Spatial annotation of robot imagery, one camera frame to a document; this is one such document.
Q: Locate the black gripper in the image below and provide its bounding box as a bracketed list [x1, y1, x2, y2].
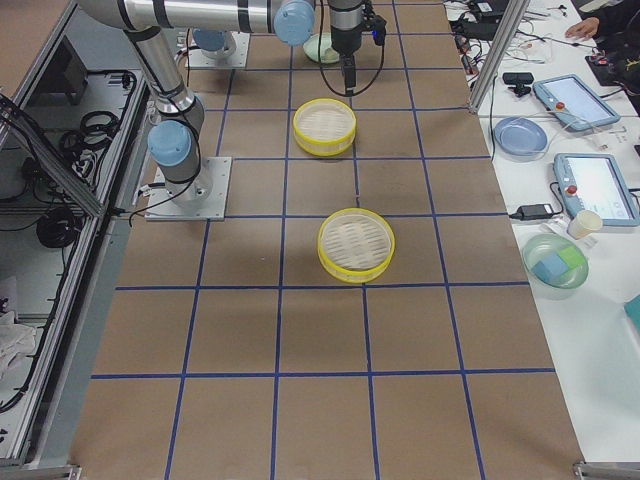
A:
[340, 53, 357, 96]

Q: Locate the yellow bamboo steamer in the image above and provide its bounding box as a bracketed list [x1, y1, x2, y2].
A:
[292, 98, 357, 157]
[316, 208, 396, 284]

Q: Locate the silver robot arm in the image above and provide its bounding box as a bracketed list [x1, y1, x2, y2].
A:
[80, 1, 315, 204]
[190, 1, 365, 97]

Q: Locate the person's hand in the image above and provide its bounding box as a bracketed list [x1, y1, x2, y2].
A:
[565, 17, 600, 39]

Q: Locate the light green plate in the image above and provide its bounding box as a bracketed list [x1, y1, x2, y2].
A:
[303, 33, 339, 65]

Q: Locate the black webcam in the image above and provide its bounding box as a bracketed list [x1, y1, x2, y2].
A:
[502, 72, 534, 98]

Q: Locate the blue plate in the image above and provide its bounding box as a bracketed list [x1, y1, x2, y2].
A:
[493, 117, 548, 158]

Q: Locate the far blue teach pendant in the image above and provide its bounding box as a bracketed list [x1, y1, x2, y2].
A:
[532, 74, 620, 131]

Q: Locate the blue teach pendant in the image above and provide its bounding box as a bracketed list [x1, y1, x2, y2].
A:
[553, 153, 639, 227]
[532, 74, 620, 131]

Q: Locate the black power adapter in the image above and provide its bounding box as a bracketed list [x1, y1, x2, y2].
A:
[509, 203, 564, 221]

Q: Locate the near blue teach pendant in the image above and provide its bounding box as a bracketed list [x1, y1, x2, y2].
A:
[553, 153, 639, 227]

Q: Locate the paper cup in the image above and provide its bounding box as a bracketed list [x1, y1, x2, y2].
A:
[567, 210, 603, 239]

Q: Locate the blue sponge block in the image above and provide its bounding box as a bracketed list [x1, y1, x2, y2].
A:
[531, 253, 569, 286]

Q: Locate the clear green bowl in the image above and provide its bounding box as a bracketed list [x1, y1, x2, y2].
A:
[521, 233, 590, 300]

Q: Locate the green sponge block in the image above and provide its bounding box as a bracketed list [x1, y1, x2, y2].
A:
[557, 245, 587, 270]

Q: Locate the white crumpled cloth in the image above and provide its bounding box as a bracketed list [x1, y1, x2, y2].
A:
[1, 311, 36, 377]

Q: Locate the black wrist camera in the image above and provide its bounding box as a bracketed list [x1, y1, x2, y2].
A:
[366, 14, 387, 47]

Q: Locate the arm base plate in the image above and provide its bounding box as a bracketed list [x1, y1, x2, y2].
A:
[144, 157, 233, 221]
[187, 32, 251, 70]

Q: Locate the aluminium frame post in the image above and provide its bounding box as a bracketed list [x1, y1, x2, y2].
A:
[468, 0, 530, 114]

